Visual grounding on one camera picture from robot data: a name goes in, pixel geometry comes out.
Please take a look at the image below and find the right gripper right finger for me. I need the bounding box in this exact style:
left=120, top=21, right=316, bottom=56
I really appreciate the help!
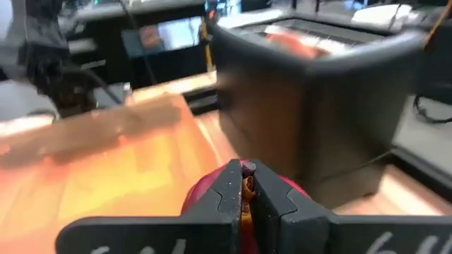
left=249, top=159, right=452, bottom=254

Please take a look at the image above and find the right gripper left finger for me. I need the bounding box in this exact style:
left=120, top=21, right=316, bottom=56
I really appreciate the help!
left=55, top=158, right=244, bottom=254

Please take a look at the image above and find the red apple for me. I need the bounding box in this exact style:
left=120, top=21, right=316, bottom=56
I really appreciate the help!
left=180, top=158, right=311, bottom=254

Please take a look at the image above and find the slice of toast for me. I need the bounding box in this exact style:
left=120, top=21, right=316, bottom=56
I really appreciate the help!
left=266, top=32, right=331, bottom=59

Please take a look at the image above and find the black toaster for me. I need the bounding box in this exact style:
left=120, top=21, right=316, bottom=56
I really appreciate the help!
left=211, top=19, right=427, bottom=209

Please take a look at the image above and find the computer monitor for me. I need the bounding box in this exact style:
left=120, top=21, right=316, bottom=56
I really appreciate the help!
left=121, top=16, right=206, bottom=59

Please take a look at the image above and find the coiled black cable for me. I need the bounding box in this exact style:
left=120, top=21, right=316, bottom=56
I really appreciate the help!
left=412, top=94, right=452, bottom=124

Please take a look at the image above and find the yellow cable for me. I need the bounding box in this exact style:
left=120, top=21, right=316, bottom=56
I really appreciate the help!
left=201, top=17, right=215, bottom=71

